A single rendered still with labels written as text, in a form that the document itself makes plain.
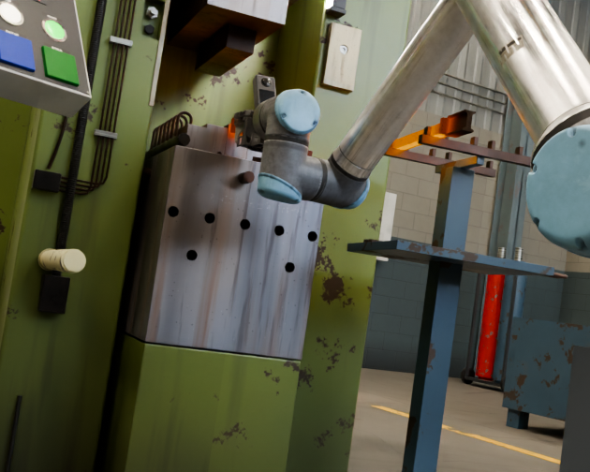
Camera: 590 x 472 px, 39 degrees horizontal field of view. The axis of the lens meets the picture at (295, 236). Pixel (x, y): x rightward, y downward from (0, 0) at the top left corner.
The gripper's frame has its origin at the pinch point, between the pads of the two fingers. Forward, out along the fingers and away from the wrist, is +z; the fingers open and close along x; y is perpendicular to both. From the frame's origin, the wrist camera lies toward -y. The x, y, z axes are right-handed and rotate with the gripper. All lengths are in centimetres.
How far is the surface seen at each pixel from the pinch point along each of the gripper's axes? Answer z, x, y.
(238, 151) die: 3.0, 0.6, 6.1
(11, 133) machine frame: 61, -49, 5
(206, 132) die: 3.0, -7.8, 3.3
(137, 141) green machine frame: 17.0, -21.1, 6.7
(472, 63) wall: 669, 471, -266
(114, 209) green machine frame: 16.8, -23.8, 23.9
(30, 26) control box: -11, -51, -8
